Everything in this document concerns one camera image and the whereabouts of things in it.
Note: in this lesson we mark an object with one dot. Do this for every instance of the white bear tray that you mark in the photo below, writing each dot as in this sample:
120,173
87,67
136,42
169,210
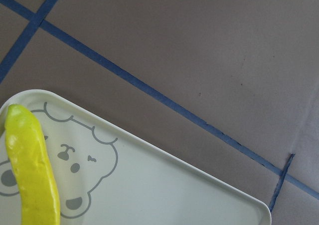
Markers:
107,176

